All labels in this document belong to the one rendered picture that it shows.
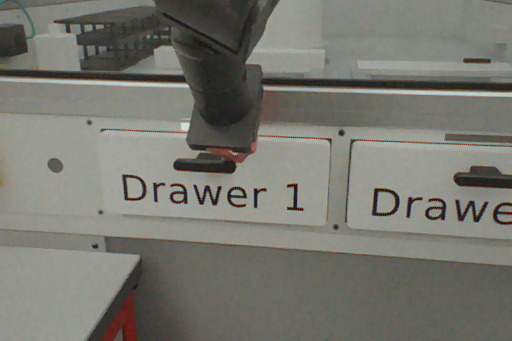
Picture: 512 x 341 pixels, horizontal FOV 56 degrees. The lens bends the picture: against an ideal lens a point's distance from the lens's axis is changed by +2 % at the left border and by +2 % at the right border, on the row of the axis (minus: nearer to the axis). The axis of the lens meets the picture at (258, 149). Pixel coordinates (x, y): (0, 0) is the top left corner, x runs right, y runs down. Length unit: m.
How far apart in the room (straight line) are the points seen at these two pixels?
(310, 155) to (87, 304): 0.31
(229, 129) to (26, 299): 0.32
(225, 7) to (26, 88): 0.39
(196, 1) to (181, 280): 0.47
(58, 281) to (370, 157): 0.41
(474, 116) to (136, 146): 0.40
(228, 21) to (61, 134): 0.38
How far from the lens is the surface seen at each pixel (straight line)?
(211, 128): 0.48
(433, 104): 0.58
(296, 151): 0.57
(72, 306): 0.61
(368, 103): 0.57
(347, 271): 0.68
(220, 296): 0.73
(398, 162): 0.58
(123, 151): 0.62
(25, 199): 0.74
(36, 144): 0.70
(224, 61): 0.40
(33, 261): 0.71
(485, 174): 0.57
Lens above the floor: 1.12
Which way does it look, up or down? 20 degrees down
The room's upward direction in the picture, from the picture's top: straight up
